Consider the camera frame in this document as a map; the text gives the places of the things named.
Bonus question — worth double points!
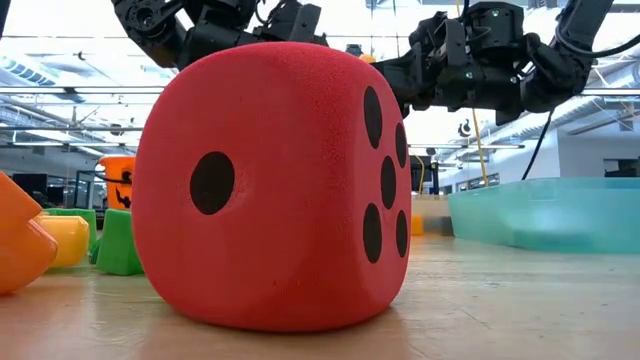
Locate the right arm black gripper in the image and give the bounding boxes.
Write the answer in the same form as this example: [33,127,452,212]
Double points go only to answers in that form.
[371,2,540,127]

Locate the red foam die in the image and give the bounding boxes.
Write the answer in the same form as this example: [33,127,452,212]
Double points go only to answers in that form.
[130,40,414,334]

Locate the green round-stud block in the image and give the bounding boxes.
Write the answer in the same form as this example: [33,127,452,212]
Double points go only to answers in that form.
[93,208,146,277]

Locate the yellow rounded block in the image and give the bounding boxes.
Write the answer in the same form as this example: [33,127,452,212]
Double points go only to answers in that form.
[32,214,92,269]

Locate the orange rounded block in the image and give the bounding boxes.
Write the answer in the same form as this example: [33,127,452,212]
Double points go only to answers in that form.
[0,171,60,297]

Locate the black monitor on stand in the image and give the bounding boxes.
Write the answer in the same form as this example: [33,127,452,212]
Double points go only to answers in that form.
[410,154,435,194]

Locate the orange translucent plastic bin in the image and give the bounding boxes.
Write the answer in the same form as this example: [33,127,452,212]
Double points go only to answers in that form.
[410,193,455,238]

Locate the orange pumpkin-face bucket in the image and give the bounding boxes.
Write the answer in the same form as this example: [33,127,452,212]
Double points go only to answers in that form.
[96,154,138,212]

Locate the teal translucent plastic bin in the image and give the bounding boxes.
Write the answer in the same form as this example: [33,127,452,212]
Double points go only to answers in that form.
[446,176,640,257]

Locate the yellow hanging cable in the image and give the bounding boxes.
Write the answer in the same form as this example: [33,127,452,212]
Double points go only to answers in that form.
[468,107,490,189]

